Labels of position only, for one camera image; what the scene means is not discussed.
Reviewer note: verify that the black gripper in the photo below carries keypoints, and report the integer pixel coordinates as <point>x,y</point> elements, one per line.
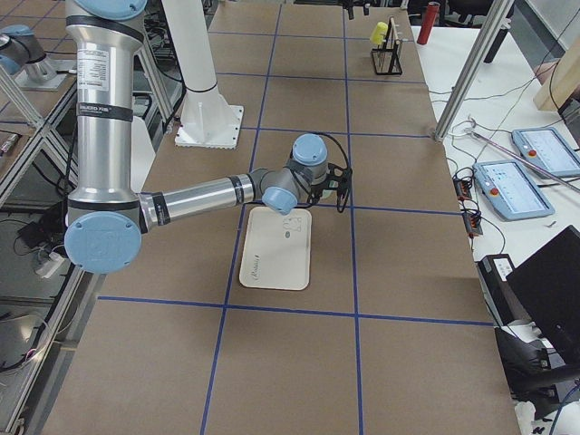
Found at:
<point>351,10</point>

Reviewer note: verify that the light green cup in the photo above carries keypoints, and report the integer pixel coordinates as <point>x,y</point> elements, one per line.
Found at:
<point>328,188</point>

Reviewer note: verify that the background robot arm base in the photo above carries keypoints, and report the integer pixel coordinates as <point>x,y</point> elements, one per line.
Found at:
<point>26,61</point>

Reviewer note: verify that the yellow cup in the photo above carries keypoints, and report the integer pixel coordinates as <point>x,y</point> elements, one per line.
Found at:
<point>380,33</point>

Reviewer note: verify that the white plastic tray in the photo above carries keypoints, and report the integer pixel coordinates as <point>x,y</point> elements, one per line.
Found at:
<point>277,250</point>

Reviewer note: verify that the red cylindrical bottle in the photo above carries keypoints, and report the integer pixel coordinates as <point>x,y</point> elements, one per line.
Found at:
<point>428,21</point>

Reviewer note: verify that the orange electronics board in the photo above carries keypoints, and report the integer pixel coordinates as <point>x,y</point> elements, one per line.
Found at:
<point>463,187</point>
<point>472,222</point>

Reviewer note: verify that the wooden plank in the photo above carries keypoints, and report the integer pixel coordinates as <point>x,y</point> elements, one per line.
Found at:
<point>562,83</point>

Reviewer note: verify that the near blue teach pendant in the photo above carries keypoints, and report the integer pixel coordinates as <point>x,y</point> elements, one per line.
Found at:
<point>510,190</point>

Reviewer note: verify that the blue teach pendant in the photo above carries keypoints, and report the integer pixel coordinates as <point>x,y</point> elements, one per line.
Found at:
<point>510,190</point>
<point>547,149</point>

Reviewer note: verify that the far blue teach pendant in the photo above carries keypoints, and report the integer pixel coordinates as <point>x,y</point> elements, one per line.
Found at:
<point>547,149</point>

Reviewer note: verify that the black box with label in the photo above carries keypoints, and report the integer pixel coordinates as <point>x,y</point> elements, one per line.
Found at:
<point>493,271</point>

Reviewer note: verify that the black monitor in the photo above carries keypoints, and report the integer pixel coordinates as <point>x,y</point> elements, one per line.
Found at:
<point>547,285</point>

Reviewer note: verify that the black wire cup rack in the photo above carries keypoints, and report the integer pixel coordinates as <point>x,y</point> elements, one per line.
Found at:
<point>386,57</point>

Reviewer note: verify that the aluminium frame post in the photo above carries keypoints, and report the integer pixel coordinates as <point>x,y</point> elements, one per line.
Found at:
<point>497,14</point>

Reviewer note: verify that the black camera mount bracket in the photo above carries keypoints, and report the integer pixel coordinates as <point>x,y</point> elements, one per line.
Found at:
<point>343,176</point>

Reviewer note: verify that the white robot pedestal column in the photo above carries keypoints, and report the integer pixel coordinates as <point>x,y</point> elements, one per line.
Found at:
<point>206,119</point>

